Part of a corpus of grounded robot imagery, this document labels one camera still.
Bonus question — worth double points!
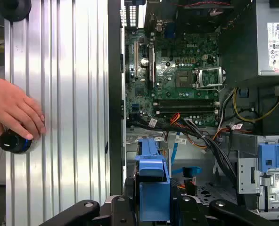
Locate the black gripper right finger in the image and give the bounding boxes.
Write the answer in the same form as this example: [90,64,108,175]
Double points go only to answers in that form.
[177,194,276,226]

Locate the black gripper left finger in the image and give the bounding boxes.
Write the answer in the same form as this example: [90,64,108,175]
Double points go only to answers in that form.
[38,178,137,226]

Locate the hard disk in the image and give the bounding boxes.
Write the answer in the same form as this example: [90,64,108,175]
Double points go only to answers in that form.
[134,138,178,222]

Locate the round black tool blue ring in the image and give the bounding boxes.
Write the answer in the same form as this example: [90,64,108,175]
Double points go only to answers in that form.
[0,128,33,155]

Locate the perforated metal disk bay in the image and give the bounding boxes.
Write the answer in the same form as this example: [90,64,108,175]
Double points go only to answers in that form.
[125,128,239,208]

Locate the black RAM slot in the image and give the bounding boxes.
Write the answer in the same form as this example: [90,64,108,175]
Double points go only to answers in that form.
[153,100,220,106]
[153,107,220,113]

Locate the white expansion slot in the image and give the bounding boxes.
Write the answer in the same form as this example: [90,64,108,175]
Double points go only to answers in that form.
[134,41,140,78]

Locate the person's bare hand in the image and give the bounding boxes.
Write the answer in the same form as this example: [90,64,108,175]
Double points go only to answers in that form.
[0,69,47,142]

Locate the metal drive cage blue latch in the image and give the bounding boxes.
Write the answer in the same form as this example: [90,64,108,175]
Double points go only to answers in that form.
[236,135,279,221]

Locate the black PC case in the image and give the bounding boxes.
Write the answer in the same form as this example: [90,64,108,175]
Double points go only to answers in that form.
[107,0,279,226]

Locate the square gold chipset chip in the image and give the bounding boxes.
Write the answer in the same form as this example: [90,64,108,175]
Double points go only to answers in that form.
[175,70,192,88]

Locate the CPU socket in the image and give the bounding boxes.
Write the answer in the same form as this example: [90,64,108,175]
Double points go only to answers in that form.
[195,67,226,90]

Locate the green motherboard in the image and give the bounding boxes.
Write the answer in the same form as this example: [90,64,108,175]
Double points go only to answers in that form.
[125,28,222,129]

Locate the grey power supply unit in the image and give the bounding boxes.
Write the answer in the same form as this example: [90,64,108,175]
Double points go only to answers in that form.
[256,0,279,76]

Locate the black round foot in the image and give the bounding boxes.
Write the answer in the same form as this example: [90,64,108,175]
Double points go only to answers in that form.
[0,0,32,22]

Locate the orange disk wire black plug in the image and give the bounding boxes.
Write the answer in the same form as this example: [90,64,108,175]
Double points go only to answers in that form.
[177,177,197,196]

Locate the blue flat disk wire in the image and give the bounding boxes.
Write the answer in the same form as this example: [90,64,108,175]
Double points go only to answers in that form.
[170,135,203,178]

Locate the black cable bundle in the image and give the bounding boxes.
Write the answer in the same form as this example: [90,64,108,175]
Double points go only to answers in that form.
[126,117,238,186]

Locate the yellow power wires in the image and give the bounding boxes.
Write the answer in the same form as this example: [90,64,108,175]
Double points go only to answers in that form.
[232,87,279,123]

